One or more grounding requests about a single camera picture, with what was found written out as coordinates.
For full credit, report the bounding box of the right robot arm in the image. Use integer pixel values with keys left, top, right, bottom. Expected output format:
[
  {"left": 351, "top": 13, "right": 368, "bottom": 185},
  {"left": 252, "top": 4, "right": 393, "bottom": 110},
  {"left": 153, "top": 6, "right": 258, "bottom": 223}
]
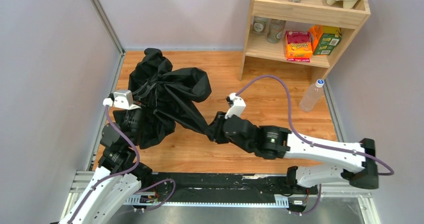
[{"left": 205, "top": 112, "right": 379, "bottom": 190}]

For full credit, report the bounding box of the aluminium frame rail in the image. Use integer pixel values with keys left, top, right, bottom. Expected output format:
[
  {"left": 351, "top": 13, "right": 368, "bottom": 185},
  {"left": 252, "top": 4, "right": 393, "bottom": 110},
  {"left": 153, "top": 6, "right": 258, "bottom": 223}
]
[{"left": 61, "top": 168, "right": 380, "bottom": 223}]

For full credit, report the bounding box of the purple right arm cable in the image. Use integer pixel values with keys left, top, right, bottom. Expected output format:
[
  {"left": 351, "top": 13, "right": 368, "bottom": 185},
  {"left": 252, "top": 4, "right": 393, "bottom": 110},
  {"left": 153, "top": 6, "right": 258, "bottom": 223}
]
[{"left": 235, "top": 75, "right": 395, "bottom": 177}]

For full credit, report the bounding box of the glass jar left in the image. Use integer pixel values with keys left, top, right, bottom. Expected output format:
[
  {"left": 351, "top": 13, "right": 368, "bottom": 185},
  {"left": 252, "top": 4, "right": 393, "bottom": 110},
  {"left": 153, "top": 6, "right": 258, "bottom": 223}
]
[{"left": 251, "top": 16, "right": 268, "bottom": 36}]

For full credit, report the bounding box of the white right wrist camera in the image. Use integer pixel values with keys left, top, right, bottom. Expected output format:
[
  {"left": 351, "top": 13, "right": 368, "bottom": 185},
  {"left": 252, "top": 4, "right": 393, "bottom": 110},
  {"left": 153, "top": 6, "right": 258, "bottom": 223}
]
[{"left": 224, "top": 93, "right": 246, "bottom": 119}]

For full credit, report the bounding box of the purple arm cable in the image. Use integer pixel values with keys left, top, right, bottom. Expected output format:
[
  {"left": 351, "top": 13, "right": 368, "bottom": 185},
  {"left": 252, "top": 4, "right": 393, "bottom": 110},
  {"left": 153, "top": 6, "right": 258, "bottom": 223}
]
[
  {"left": 66, "top": 105, "right": 141, "bottom": 224},
  {"left": 235, "top": 75, "right": 395, "bottom": 177}
]

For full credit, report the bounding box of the clear plastic water bottle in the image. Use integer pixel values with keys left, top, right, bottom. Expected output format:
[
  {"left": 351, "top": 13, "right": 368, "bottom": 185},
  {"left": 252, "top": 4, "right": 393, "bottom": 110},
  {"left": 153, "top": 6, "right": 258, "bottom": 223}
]
[{"left": 299, "top": 79, "right": 325, "bottom": 112}]

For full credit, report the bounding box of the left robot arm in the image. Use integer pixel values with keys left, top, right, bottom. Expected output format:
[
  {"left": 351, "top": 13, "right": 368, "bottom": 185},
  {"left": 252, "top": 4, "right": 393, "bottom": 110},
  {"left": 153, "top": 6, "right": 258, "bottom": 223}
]
[{"left": 60, "top": 109, "right": 152, "bottom": 223}]

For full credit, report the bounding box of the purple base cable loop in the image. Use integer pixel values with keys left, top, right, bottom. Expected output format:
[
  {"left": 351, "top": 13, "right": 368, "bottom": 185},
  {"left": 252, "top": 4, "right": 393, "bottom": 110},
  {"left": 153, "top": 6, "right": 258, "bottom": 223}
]
[{"left": 132, "top": 177, "right": 177, "bottom": 212}]

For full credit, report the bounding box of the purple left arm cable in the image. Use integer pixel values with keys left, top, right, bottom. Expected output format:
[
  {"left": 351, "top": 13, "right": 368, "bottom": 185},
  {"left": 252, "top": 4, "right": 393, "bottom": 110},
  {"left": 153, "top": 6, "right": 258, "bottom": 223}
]
[{"left": 66, "top": 105, "right": 141, "bottom": 224}]

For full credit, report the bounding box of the orange pink sponge box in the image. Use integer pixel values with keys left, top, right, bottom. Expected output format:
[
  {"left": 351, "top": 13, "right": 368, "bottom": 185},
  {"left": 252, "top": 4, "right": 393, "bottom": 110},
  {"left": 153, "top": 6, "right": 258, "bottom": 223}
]
[{"left": 284, "top": 31, "right": 313, "bottom": 63}]

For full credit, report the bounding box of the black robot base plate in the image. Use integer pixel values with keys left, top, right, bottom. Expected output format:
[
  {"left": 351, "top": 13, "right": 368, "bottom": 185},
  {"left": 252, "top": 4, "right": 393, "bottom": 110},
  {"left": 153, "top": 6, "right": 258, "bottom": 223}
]
[{"left": 142, "top": 172, "right": 318, "bottom": 204}]

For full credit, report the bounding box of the wooden shelf unit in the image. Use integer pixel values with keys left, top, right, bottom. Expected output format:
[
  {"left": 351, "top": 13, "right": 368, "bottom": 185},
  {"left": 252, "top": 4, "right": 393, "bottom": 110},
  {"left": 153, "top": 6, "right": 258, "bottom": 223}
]
[{"left": 239, "top": 0, "right": 371, "bottom": 81}]

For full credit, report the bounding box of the glass jar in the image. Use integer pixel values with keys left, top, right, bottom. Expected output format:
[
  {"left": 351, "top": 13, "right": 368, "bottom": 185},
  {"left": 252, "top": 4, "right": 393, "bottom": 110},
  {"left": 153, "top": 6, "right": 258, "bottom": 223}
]
[
  {"left": 251, "top": 16, "right": 268, "bottom": 36},
  {"left": 266, "top": 19, "right": 286, "bottom": 44}
]

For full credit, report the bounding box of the black folding umbrella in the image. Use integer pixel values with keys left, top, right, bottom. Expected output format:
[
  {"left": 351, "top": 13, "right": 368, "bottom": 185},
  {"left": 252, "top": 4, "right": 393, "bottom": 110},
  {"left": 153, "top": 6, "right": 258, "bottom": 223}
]
[{"left": 128, "top": 48, "right": 212, "bottom": 149}]

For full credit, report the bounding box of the green orange carton box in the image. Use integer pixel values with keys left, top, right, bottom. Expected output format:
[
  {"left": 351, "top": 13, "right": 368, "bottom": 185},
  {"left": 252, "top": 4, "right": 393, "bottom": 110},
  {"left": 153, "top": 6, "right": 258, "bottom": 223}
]
[{"left": 308, "top": 25, "right": 342, "bottom": 56}]

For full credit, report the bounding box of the glass jar right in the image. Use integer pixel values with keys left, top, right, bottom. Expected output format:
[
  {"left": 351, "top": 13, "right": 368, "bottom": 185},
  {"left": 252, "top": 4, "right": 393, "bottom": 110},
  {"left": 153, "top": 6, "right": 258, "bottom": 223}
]
[{"left": 266, "top": 19, "right": 286, "bottom": 44}]

